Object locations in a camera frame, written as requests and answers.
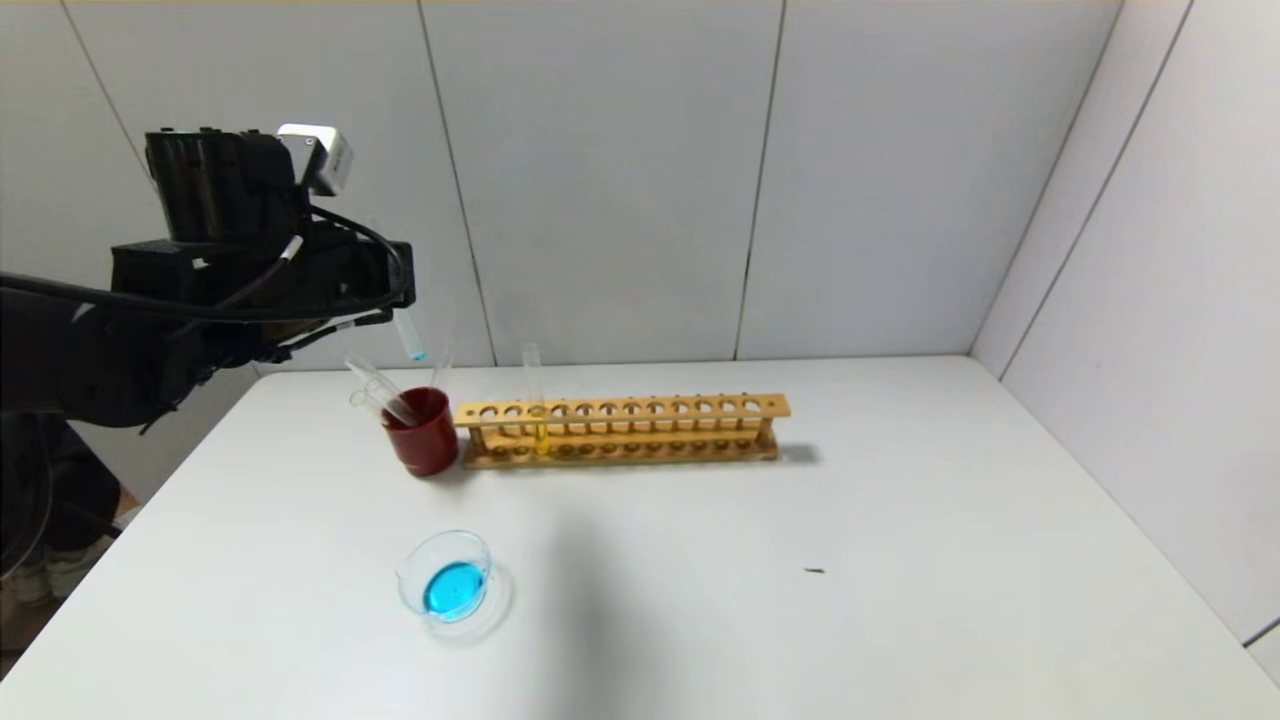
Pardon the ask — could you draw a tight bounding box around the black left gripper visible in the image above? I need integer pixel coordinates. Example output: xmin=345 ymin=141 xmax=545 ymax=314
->
xmin=310 ymin=221 xmax=418 ymax=327

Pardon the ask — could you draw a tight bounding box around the blue pigment glass test tube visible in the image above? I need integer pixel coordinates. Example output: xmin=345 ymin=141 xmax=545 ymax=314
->
xmin=393 ymin=308 xmax=428 ymax=363

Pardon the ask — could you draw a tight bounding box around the yellow pigment glass test tube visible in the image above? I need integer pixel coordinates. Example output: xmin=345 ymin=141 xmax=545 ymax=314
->
xmin=521 ymin=343 xmax=551 ymax=457

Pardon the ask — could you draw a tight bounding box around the wooden test tube rack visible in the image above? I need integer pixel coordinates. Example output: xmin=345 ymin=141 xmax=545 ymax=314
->
xmin=455 ymin=393 xmax=791 ymax=471

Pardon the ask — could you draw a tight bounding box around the red plastic cup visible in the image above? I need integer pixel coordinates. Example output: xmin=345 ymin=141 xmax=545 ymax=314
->
xmin=380 ymin=387 xmax=460 ymax=478

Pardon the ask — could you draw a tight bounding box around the clear glass dish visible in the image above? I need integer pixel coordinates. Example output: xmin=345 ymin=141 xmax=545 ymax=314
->
xmin=397 ymin=530 xmax=513 ymax=643

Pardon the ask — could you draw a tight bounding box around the person's black trousered leg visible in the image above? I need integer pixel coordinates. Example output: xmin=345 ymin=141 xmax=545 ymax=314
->
xmin=0 ymin=420 xmax=121 ymax=551

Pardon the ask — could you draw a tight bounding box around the grey white sneaker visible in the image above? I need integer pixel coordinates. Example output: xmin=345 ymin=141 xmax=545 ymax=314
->
xmin=5 ymin=545 xmax=46 ymax=601
xmin=45 ymin=540 xmax=101 ymax=598

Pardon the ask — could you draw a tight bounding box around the black camera cable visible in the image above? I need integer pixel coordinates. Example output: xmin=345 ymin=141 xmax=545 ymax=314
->
xmin=0 ymin=205 xmax=413 ymax=326

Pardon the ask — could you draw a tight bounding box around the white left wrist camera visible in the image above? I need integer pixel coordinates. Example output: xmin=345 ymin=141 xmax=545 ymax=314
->
xmin=277 ymin=123 xmax=354 ymax=198

